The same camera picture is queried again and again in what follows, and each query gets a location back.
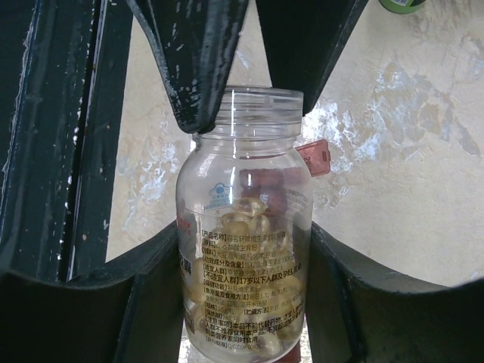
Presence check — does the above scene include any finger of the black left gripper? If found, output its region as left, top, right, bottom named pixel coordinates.
left=128, top=0, right=248, bottom=133
left=256, top=0, right=368, bottom=115

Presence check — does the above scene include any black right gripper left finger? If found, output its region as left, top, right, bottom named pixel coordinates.
left=1, top=223, right=183, bottom=362

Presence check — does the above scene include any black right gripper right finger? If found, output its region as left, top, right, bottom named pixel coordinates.
left=306, top=224, right=483, bottom=362

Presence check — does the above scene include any red weekly pill organizer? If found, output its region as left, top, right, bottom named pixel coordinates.
left=237, top=138, right=333, bottom=224

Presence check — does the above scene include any clear pill bottle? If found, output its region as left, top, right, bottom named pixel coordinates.
left=175, top=86, right=313, bottom=362

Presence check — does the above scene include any green cylindrical can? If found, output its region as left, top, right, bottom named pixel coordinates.
left=379, top=0, right=426, bottom=14

